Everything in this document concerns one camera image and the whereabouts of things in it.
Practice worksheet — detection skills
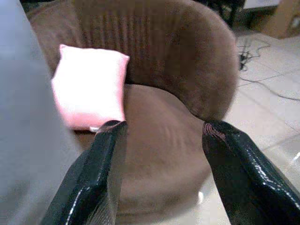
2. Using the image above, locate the long black cable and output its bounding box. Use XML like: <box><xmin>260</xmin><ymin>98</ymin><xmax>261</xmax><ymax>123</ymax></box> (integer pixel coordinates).
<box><xmin>238</xmin><ymin>76</ymin><xmax>300</xmax><ymax>101</ymax></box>

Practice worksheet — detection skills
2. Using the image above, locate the pink square pillow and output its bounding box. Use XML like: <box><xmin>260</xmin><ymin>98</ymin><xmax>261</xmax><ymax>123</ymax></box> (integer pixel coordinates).
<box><xmin>51</xmin><ymin>44</ymin><xmax>130</xmax><ymax>132</ymax></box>

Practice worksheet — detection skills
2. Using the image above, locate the white top table black frame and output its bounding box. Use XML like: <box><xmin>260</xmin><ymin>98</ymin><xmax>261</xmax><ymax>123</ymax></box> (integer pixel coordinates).
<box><xmin>206</xmin><ymin>0</ymin><xmax>280</xmax><ymax>27</ymax></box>

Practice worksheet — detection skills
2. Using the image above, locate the black cable bundle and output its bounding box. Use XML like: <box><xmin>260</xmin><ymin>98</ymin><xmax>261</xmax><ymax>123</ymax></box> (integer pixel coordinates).
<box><xmin>236</xmin><ymin>37</ymin><xmax>271</xmax><ymax>71</ymax></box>

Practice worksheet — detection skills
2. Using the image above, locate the brown cardboard box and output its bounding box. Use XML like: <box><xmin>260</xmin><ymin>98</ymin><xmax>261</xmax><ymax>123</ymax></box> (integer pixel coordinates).
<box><xmin>250</xmin><ymin>0</ymin><xmax>300</xmax><ymax>40</ymax></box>

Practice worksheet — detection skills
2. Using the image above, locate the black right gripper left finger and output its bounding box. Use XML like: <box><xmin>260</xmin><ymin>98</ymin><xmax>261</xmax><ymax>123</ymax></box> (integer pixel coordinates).
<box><xmin>39</xmin><ymin>120</ymin><xmax>129</xmax><ymax>225</ymax></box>

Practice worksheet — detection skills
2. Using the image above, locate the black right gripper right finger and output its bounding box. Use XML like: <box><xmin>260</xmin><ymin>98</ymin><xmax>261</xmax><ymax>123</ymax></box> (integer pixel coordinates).
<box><xmin>201</xmin><ymin>120</ymin><xmax>300</xmax><ymax>225</ymax></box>

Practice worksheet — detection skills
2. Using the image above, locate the brown velvet round sofa chair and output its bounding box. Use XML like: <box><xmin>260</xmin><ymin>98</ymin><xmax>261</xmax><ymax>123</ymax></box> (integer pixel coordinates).
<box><xmin>29</xmin><ymin>0</ymin><xmax>240</xmax><ymax>225</ymax></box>

